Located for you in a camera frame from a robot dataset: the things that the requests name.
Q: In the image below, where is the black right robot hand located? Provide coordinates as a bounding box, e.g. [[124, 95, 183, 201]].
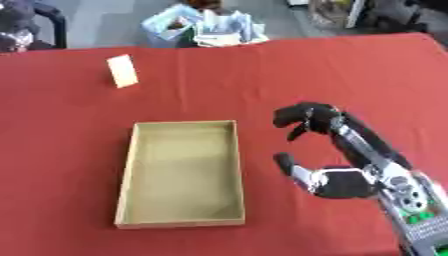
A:
[[271, 101, 415, 200]]

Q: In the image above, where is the tan open cardboard box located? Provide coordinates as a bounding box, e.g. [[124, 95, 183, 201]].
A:
[[112, 119, 247, 230]]

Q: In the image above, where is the cream rectangular block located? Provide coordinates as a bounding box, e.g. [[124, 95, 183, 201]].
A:
[[105, 53, 142, 89]]

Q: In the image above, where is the black chair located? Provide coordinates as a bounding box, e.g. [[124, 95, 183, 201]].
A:
[[0, 0, 69, 54]]

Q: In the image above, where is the white frame stand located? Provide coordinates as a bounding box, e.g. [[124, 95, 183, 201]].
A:
[[306, 0, 370, 29]]

